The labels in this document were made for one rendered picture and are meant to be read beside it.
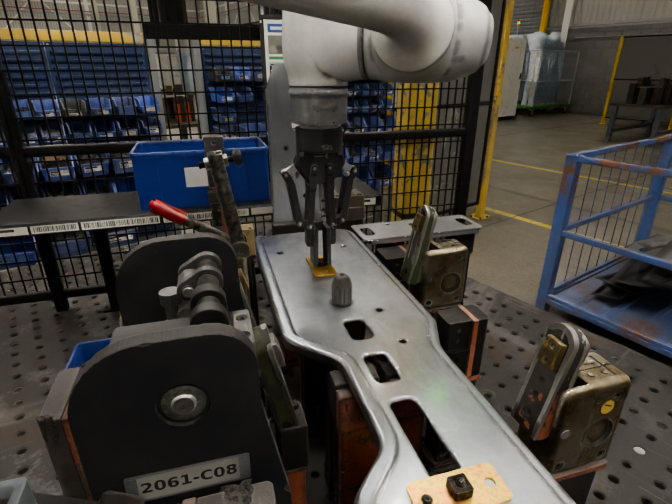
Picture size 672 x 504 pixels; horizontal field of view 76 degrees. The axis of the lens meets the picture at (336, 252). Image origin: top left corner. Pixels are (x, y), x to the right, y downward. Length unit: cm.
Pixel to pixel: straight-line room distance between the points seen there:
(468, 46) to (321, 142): 24
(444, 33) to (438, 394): 42
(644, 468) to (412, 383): 55
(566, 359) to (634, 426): 59
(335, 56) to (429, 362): 42
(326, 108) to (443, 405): 43
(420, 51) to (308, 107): 18
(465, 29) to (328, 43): 18
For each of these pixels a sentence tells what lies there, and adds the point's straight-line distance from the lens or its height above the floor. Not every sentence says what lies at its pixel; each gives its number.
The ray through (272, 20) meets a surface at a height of 144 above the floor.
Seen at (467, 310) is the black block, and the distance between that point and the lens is 70.
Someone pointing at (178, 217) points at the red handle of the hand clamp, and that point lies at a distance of 71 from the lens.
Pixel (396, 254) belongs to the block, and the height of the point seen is 98.
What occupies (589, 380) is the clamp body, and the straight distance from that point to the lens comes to 52.
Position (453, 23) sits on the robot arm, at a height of 138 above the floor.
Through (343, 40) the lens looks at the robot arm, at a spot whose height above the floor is 137.
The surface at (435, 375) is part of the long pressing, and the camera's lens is 54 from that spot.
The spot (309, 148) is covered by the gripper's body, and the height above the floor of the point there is 122.
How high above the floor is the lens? 133
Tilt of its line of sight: 23 degrees down
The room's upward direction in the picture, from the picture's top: straight up
